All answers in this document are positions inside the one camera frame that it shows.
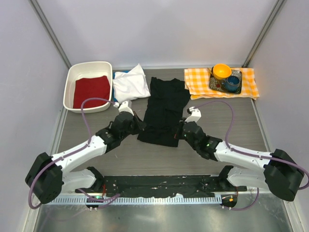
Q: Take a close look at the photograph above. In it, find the black t shirt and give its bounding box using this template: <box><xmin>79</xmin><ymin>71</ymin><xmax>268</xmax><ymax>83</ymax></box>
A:
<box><xmin>137</xmin><ymin>77</ymin><xmax>190</xmax><ymax>147</ymax></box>

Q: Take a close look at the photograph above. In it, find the red t shirt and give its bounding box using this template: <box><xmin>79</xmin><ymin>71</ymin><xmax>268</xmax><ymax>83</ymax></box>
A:
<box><xmin>73</xmin><ymin>75</ymin><xmax>110</xmax><ymax>109</ymax></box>

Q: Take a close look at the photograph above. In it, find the white t shirt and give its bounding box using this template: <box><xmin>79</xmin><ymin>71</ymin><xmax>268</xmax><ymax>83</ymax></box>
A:
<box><xmin>126</xmin><ymin>64</ymin><xmax>151</xmax><ymax>101</ymax></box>

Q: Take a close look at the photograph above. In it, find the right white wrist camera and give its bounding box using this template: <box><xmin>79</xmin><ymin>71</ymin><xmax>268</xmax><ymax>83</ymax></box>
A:
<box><xmin>185</xmin><ymin>107</ymin><xmax>201</xmax><ymax>123</ymax></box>

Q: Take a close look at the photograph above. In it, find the orange bowl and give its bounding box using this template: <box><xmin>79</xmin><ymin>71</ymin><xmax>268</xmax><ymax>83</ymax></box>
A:
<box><xmin>212</xmin><ymin>63</ymin><xmax>232</xmax><ymax>80</ymax></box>

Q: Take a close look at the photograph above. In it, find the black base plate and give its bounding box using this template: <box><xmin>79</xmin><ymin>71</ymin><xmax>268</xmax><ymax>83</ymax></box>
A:
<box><xmin>83</xmin><ymin>175</ymin><xmax>247</xmax><ymax>198</ymax></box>

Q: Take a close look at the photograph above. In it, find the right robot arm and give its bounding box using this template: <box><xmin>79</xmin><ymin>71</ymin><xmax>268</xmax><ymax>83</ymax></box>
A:
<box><xmin>175</xmin><ymin>121</ymin><xmax>305</xmax><ymax>202</ymax></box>

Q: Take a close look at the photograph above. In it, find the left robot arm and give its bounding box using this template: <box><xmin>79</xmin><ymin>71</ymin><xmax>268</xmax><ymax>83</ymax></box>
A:
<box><xmin>25</xmin><ymin>112</ymin><xmax>146</xmax><ymax>204</ymax></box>

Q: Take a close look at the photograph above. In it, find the slotted cable duct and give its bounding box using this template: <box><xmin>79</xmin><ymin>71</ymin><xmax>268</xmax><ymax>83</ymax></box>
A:
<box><xmin>48</xmin><ymin>194</ymin><xmax>222</xmax><ymax>207</ymax></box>

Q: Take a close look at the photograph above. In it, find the orange checkered cloth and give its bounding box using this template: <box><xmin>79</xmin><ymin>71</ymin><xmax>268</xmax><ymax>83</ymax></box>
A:
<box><xmin>184</xmin><ymin>68</ymin><xmax>259</xmax><ymax>100</ymax></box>

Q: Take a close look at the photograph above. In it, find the blue t shirt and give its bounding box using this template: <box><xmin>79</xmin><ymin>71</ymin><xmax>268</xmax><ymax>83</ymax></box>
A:
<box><xmin>113</xmin><ymin>71</ymin><xmax>130</xmax><ymax>103</ymax></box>

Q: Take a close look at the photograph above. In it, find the dark patterned tray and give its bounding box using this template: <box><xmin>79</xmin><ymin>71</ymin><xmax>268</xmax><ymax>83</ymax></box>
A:
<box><xmin>209</xmin><ymin>69</ymin><xmax>242</xmax><ymax>94</ymax></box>

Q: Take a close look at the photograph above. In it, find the blue mug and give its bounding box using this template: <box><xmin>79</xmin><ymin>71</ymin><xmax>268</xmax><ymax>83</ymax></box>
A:
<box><xmin>222</xmin><ymin>75</ymin><xmax>240</xmax><ymax>92</ymax></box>

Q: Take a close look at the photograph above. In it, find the white plastic tub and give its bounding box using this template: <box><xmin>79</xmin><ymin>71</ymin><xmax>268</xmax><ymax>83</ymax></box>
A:
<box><xmin>63</xmin><ymin>61</ymin><xmax>112</xmax><ymax>113</ymax></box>

